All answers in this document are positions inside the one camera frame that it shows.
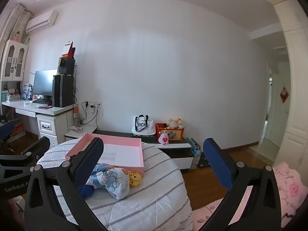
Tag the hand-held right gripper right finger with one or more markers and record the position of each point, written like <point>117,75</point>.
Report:
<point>217,163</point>

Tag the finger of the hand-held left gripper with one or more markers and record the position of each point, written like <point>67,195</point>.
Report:
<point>6,128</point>
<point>38,145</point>

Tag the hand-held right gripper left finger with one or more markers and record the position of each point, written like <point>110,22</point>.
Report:
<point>87,163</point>

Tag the royal blue knit item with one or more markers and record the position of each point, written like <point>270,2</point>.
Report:
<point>86,191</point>

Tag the blue cartoon printed cloth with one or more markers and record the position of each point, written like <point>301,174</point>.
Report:
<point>115,180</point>

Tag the pink cardboard box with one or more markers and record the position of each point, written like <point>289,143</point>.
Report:
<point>134,168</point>

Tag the orange storage box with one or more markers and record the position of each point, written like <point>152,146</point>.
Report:
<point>18,130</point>

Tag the black bathroom scale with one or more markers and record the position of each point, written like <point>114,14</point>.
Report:
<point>204,161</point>

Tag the blue cardboard box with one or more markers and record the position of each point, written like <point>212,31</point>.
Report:
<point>196,154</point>

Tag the stack of books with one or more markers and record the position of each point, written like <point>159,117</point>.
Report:
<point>12,97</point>

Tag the low white side table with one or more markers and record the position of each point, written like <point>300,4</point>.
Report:
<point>84,129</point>

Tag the pink patterned packet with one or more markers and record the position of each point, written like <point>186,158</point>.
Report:
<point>77,128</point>

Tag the black and white tv stand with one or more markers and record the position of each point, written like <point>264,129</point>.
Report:
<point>180,160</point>

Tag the white computer desk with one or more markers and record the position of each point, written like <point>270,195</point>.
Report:
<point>57,110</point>

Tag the blue and white packet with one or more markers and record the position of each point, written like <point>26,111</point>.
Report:
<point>26,91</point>

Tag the black keyboard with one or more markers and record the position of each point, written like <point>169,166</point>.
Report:
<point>42,101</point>

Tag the red toy box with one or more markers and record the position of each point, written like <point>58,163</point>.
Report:
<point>176,134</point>

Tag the orange capped bottle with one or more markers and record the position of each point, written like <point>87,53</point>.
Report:
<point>76,112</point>

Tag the pink heart plush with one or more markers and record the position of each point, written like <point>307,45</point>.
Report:
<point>164,138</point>

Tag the black computer tower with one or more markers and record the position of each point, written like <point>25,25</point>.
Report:
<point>62,91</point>

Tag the beige plush toy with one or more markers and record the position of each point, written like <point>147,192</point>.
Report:
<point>173,122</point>

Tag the black computer monitor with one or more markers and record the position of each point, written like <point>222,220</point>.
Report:
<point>44,81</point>

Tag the white tote bag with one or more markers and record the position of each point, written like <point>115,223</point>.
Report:
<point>143,125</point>

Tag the white glass-door hutch cabinet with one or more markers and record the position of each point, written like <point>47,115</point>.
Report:
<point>20,60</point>

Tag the pink floral bedsheet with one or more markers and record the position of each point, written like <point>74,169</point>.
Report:
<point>288,187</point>

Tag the white door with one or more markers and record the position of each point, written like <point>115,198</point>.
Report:
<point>281,120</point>

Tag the black box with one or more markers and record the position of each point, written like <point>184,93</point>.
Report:
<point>66,66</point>

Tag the small doll figure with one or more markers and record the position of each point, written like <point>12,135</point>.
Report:
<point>17,36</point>

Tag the red door decoration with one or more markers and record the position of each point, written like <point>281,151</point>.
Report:
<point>283,95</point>

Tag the red and white box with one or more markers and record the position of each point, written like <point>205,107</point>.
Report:
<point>68,50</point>

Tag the beige curtain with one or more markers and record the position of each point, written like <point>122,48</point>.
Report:
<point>14,21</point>

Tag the white air conditioner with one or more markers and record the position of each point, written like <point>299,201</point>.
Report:
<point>41,21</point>

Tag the white wall socket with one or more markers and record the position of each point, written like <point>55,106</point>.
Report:
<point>99,104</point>
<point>92,105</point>
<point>86,104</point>

